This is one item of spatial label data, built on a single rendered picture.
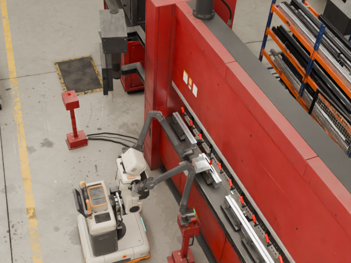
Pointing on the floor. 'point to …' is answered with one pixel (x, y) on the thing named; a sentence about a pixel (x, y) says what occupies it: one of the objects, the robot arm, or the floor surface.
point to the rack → (300, 63)
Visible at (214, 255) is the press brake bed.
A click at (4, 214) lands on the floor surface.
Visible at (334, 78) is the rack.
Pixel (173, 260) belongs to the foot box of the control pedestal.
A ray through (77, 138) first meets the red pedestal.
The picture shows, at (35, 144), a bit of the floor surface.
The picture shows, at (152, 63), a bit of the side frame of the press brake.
